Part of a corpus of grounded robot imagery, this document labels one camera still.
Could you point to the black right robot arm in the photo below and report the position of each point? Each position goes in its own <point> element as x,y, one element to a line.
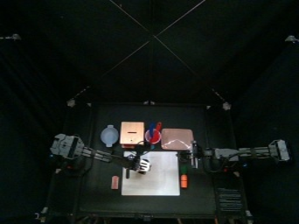
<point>241,152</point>

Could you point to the orange toy carrot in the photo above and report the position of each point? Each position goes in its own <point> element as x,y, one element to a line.
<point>184,180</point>

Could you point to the pink rectangular toy food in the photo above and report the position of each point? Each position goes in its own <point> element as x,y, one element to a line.
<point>116,183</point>

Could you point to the white cutting board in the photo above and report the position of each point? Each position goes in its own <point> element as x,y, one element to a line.
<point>156,182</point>

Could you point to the blue toy utensil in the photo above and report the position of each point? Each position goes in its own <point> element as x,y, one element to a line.
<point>153,128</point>

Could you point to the pink square tray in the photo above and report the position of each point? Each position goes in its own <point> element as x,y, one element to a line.
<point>176,137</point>

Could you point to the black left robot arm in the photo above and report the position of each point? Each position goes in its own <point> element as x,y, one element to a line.
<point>98,154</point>

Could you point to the grey round lid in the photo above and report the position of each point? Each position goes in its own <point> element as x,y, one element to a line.
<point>110,136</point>

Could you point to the silver frame corner bracket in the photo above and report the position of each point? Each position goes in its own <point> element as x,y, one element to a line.
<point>226,106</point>
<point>70,102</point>

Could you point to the wooden box with red front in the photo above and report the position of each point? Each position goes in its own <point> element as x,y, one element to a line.
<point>132,132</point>

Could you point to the red toy utensil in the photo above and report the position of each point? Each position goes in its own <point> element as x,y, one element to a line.
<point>158,127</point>

